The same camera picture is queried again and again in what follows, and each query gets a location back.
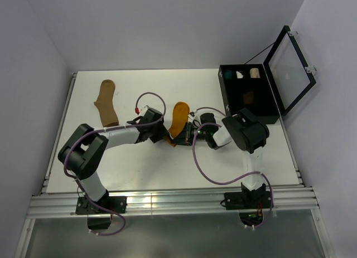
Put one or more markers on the teal rolled sock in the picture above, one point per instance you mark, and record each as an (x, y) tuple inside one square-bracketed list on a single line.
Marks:
[(228, 74)]

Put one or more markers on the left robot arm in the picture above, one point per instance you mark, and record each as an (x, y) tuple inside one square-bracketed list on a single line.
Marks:
[(83, 151)]

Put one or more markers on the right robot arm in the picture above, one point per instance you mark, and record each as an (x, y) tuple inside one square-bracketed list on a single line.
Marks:
[(245, 130)]

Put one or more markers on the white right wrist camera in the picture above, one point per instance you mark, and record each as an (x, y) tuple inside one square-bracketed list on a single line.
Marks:
[(193, 118)]

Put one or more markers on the white rolled sock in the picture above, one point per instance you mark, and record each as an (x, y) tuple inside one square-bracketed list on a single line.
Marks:
[(239, 75)]

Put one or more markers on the glass box lid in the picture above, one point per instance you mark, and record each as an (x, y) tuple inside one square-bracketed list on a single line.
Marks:
[(289, 75)]

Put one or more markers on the dark brown striped-cuff sock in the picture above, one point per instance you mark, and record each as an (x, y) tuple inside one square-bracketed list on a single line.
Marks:
[(248, 98)]

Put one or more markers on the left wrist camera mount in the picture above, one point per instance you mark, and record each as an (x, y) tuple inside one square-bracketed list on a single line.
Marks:
[(142, 111)]

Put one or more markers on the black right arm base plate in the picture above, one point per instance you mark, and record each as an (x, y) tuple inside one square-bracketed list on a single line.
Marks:
[(246, 200)]

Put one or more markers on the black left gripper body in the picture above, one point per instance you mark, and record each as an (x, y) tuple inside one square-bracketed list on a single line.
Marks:
[(157, 132)]

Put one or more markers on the aluminium front frame rails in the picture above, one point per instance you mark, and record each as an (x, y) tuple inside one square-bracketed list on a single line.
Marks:
[(174, 202)]

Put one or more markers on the black storage box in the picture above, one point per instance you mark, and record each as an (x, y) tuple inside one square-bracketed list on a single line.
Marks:
[(247, 86)]

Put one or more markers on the aluminium table edge rail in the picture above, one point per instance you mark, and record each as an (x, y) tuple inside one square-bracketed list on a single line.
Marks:
[(58, 134)]

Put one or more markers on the tan ribbed sock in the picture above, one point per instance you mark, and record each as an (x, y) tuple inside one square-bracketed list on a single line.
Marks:
[(104, 104)]

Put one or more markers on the mustard yellow striped-cuff sock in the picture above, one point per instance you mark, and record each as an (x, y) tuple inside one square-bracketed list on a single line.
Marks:
[(179, 119)]

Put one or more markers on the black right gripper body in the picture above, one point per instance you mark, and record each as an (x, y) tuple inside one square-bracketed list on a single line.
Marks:
[(189, 131)]

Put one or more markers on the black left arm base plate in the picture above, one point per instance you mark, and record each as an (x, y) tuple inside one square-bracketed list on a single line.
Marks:
[(116, 204)]

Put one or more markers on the beige rolled sock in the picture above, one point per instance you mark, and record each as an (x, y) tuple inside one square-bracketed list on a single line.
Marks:
[(254, 73)]

